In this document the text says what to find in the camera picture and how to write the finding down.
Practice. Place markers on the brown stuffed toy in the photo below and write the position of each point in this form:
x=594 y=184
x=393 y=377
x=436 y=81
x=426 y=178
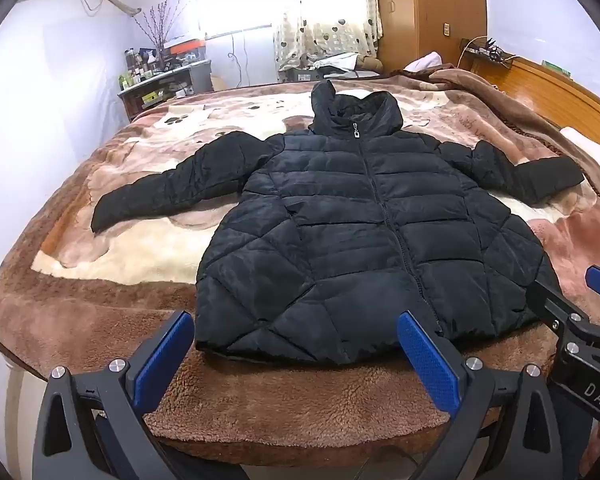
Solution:
x=370 y=64

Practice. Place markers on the power strip with plugs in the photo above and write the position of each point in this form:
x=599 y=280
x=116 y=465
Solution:
x=487 y=52

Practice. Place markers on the wooden wardrobe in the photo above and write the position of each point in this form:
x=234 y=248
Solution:
x=420 y=10

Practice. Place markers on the group of bottles and jars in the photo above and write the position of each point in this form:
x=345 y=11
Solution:
x=140 y=65

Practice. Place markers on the small cardboard box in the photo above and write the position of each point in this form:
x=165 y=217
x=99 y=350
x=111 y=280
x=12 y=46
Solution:
x=218 y=83

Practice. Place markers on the heart print curtain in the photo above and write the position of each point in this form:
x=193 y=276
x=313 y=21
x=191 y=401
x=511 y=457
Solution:
x=325 y=10

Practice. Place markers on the person's legs in dark pants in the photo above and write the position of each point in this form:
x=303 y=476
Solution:
x=575 y=440

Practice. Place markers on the wall switch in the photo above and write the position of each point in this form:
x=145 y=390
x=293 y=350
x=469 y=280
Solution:
x=447 y=29

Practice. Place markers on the plain brown fleece blanket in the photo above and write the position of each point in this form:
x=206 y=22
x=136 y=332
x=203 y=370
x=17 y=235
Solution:
x=510 y=105

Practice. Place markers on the dark storage crate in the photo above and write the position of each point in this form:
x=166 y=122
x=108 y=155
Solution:
x=302 y=75

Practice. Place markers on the wooden headboard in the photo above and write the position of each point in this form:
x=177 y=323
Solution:
x=540 y=90

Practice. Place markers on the brown printed blanket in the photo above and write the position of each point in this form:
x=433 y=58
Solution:
x=130 y=300

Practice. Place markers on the white folded towel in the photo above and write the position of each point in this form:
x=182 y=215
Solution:
x=425 y=61

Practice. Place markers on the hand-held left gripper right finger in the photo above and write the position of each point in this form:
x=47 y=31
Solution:
x=427 y=360

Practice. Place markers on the orange box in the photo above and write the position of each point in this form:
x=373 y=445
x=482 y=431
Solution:
x=182 y=47

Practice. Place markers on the cluttered desk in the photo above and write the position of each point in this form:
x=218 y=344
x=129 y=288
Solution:
x=170 y=82

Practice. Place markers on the green flat packet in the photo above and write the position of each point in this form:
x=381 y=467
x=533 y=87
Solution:
x=557 y=69

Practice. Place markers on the bare flower branches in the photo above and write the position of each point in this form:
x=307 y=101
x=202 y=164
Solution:
x=157 y=25

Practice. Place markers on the white pillow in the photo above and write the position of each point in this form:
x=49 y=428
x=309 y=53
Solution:
x=587 y=149

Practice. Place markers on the black puffer jacket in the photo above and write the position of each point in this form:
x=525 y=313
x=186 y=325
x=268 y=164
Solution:
x=330 y=240

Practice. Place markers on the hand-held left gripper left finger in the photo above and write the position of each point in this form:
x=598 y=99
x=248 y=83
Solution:
x=162 y=357

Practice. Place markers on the white bed base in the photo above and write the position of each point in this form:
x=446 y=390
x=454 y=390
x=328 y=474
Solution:
x=17 y=395

